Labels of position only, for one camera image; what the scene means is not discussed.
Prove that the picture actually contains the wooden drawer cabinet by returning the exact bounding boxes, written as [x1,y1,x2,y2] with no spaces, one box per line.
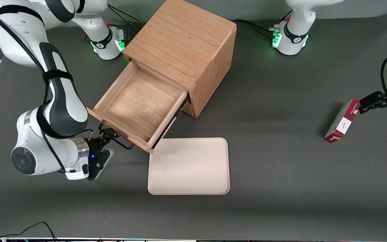
[122,0,238,118]

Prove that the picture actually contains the red and white carton box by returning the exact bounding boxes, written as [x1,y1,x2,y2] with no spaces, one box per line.
[324,98,361,144]

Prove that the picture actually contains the wooden drawer with black handle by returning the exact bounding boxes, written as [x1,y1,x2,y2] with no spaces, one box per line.
[87,60,190,154]

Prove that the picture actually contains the beige rectangular tray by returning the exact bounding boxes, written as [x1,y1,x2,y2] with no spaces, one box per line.
[147,137,230,195]

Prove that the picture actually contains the black cables at arm base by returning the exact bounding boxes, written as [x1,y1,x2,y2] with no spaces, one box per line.
[107,7,142,26]
[232,19,280,38]

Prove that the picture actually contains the black cable along right arm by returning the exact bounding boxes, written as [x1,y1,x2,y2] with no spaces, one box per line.
[0,7,93,175]

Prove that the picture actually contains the black cables at right arm base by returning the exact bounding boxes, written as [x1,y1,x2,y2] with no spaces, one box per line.
[107,7,142,26]

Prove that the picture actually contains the thin black cable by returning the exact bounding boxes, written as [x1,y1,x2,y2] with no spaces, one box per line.
[0,221,57,242]

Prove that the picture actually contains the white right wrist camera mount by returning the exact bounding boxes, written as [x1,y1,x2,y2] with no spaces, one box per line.
[64,161,90,180]

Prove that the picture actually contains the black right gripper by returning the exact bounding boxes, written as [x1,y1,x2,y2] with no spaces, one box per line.
[87,125,119,181]

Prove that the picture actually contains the black cables at left arm base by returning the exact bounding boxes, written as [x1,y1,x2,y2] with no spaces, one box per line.
[232,19,280,38]

